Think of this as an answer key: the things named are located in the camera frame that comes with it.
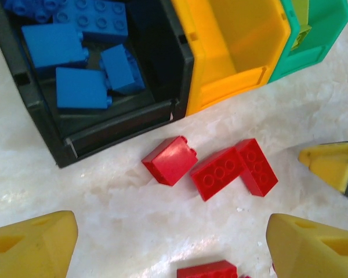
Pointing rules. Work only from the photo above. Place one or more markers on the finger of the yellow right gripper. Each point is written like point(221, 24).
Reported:
point(330, 152)
point(336, 173)

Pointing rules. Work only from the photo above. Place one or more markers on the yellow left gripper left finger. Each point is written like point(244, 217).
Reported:
point(26, 255)

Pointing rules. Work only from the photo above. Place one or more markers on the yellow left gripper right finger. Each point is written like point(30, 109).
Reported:
point(307, 255)

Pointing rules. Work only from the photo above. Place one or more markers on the red two-by-four lego brick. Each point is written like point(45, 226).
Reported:
point(217, 173)
point(258, 168)
point(206, 270)

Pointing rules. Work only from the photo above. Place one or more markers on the red two-by-two lego brick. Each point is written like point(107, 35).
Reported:
point(171, 160)

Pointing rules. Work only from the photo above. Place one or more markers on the green plastic bin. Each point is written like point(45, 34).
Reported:
point(322, 34)

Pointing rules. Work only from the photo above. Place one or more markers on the yellow plastic bin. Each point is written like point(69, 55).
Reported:
point(220, 87)

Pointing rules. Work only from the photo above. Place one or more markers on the black plastic bin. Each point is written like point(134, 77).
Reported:
point(119, 127)

